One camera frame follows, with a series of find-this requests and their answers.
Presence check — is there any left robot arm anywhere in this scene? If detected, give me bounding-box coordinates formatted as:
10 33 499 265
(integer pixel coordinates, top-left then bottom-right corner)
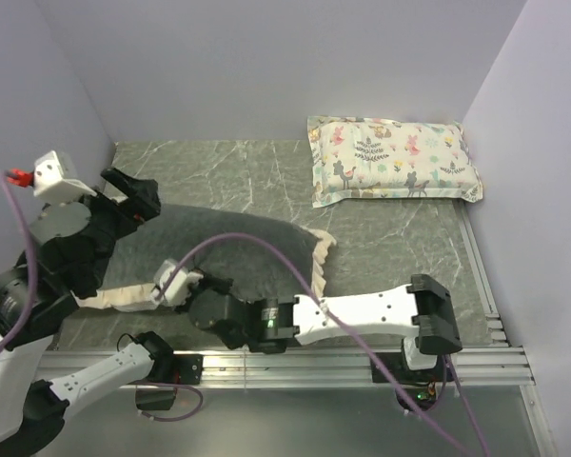
0 167 175 456

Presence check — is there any right base electronics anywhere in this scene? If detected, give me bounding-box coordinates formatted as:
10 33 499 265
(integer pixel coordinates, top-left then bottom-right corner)
404 381 448 412

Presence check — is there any black left base box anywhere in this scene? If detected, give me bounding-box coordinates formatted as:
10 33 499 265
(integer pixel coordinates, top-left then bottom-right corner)
134 388 177 411

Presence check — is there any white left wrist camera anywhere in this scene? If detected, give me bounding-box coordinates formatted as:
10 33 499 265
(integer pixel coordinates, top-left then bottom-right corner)
32 150 97 205

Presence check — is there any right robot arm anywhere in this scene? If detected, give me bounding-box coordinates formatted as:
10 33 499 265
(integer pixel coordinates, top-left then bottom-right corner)
177 274 463 381

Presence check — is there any animal print pillow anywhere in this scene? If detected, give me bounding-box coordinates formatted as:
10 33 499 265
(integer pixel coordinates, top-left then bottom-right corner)
307 116 483 208

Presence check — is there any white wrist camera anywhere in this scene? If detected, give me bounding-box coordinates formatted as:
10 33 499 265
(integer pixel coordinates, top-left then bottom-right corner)
32 150 97 205
148 259 203 308

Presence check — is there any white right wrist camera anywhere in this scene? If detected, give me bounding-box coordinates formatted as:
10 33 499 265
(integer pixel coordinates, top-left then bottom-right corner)
148 259 203 308

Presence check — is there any grey and cream ruffled pillowcase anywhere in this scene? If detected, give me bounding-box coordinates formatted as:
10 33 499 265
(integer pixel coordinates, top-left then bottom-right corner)
77 205 337 312

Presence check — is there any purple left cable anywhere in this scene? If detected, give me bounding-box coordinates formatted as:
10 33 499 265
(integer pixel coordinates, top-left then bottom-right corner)
0 169 206 423

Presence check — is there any aluminium mounting rail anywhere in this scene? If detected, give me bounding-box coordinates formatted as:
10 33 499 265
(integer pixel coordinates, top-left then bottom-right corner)
36 202 538 392

